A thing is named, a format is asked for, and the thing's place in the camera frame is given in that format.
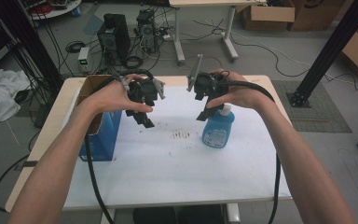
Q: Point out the blue cardboard box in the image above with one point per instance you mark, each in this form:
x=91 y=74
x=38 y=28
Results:
x=101 y=140

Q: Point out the person's right hand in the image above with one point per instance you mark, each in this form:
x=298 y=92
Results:
x=242 y=91

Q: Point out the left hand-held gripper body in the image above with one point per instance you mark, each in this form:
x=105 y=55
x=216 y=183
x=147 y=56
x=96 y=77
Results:
x=146 y=90

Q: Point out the open-sided computer tower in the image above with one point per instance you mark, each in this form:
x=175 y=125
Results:
x=147 y=29

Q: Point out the blue bottle with white cap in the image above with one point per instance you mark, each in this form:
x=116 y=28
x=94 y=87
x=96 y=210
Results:
x=218 y=130

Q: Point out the white table mat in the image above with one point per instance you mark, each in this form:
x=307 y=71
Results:
x=174 y=168

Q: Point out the person's left hand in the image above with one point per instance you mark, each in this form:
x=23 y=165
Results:
x=113 y=96

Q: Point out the black computer tower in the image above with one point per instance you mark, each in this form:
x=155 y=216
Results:
x=115 y=37

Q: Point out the grey floor mat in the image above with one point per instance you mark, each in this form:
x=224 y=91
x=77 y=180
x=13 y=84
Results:
x=320 y=109

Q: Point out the white cloth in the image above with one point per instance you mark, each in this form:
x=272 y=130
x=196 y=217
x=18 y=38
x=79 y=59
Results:
x=1 y=93

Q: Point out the white-legged desk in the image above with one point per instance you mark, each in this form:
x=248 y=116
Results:
x=205 y=18

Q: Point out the black metal stand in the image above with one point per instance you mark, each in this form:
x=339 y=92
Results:
x=326 y=53

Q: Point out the round white table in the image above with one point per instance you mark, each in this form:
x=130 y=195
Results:
x=54 y=7

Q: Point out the small grey power supply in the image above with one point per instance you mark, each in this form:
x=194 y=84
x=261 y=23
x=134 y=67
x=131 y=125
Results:
x=84 y=59

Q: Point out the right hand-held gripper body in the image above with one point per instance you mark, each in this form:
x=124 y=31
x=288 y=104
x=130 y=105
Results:
x=205 y=85

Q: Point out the black metal frame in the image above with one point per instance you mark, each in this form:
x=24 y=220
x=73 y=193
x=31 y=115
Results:
x=34 y=46

